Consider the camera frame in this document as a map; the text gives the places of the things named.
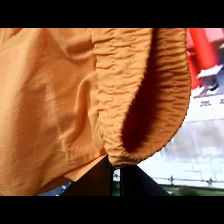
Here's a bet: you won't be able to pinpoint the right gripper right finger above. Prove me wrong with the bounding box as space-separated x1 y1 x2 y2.
119 164 170 197

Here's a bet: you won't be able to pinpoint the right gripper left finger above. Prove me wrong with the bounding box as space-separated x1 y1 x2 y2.
60 154 113 197

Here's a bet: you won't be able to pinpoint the orange shorts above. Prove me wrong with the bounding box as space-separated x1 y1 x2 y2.
0 28 192 197

